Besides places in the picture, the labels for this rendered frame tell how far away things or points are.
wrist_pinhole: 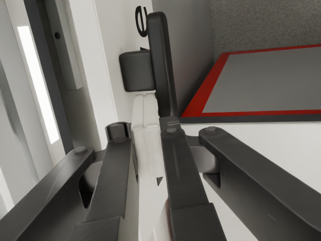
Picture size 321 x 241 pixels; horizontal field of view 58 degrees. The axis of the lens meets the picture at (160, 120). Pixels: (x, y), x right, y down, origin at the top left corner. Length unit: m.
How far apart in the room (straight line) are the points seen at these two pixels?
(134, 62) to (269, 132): 0.21
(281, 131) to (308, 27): 0.77
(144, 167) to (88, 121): 0.18
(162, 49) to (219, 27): 0.92
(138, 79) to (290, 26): 0.93
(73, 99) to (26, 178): 0.15
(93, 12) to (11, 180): 0.11
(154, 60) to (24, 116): 0.09
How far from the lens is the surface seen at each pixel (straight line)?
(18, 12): 0.21
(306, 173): 0.39
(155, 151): 0.15
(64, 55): 0.31
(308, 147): 0.38
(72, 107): 0.33
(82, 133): 0.34
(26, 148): 0.20
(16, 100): 0.20
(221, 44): 1.11
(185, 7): 0.66
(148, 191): 0.26
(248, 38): 1.10
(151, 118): 0.16
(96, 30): 0.19
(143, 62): 0.20
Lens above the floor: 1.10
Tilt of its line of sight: 62 degrees down
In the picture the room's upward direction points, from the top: 141 degrees counter-clockwise
